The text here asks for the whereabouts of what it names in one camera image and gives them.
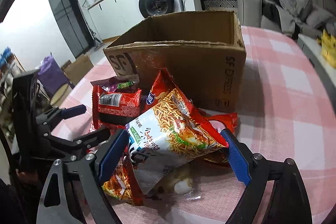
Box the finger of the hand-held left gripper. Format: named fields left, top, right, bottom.
left=35, top=105, right=87, bottom=127
left=42, top=127, right=113, bottom=162

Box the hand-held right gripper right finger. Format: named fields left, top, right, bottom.
left=220, top=128, right=313, bottom=224

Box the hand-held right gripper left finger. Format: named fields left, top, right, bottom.
left=37, top=129, right=130, bottom=224

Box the small orange noodle snack packet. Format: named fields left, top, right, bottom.
left=102, top=153, right=144, bottom=207

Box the red barcode snack packet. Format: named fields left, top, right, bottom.
left=91, top=77, right=143, bottom=132

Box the purple snack packet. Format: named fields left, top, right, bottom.
left=101, top=74, right=140, bottom=93

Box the large white noodle snack packet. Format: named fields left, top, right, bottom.
left=125, top=88, right=229, bottom=195

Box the clear bread packet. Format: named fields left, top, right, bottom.
left=146, top=162, right=202, bottom=201

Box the red chip bag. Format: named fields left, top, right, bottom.
left=140, top=68, right=195, bottom=119

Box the brown cardboard box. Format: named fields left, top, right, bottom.
left=103, top=10, right=247, bottom=114

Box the person's left forearm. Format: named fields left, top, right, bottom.
left=0, top=174, right=40, bottom=224

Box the round wooden stool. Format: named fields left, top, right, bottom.
left=50, top=85, right=72, bottom=109

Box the purple bag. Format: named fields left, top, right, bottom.
left=37, top=55, right=75, bottom=98

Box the small cardboard box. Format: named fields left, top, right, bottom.
left=62, top=53, right=94, bottom=85

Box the cluttered shelf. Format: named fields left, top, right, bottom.
left=0, top=47, right=27, bottom=140

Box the pink checkered tablecloth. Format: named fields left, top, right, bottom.
left=50, top=26, right=336, bottom=224

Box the dark glass door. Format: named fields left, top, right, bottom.
left=43, top=0, right=95, bottom=59

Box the white counter cabinet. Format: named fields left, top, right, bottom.
left=88, top=0, right=146, bottom=42

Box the white side table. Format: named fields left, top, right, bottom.
left=298, top=34, right=336, bottom=88

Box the yellow packet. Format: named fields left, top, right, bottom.
left=318, top=29, right=336, bottom=68

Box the grey sofa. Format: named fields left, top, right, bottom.
left=236, top=0, right=336, bottom=39

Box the pile of dark clothes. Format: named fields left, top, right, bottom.
left=261, top=0, right=314, bottom=38

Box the black white patterned panel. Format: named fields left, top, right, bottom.
left=201, top=0, right=238, bottom=10

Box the grey cushion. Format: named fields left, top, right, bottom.
left=306, top=7, right=334, bottom=28

